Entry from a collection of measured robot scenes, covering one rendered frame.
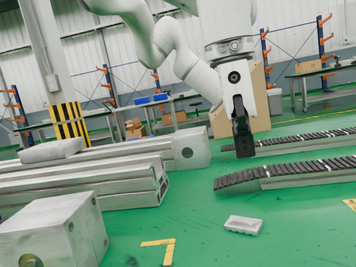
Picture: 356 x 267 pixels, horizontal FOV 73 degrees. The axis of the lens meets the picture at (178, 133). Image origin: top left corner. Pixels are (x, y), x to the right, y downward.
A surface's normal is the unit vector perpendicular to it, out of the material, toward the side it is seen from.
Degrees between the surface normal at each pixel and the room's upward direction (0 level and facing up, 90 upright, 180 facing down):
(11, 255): 90
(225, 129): 90
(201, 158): 90
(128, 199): 90
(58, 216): 0
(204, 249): 0
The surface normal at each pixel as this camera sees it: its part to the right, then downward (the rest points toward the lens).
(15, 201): -0.18, 0.22
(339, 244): -0.19, -0.96
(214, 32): -0.61, 0.26
